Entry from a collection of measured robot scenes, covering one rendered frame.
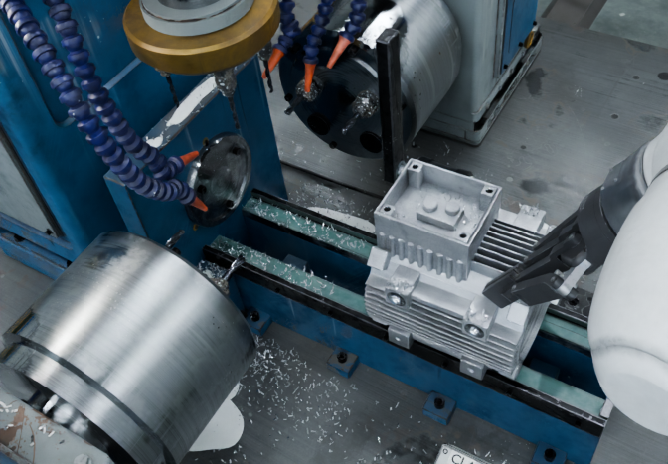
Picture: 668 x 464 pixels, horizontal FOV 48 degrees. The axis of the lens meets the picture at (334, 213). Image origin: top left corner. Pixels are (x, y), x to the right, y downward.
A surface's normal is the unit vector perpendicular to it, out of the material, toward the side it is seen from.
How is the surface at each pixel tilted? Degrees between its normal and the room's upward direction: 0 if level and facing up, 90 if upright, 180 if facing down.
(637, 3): 0
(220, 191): 90
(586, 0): 0
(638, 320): 37
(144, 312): 25
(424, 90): 77
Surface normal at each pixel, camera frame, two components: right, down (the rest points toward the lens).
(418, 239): -0.49, 0.69
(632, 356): -0.80, -0.15
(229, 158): 0.86, 0.33
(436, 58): 0.74, 0.03
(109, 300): 0.04, -0.59
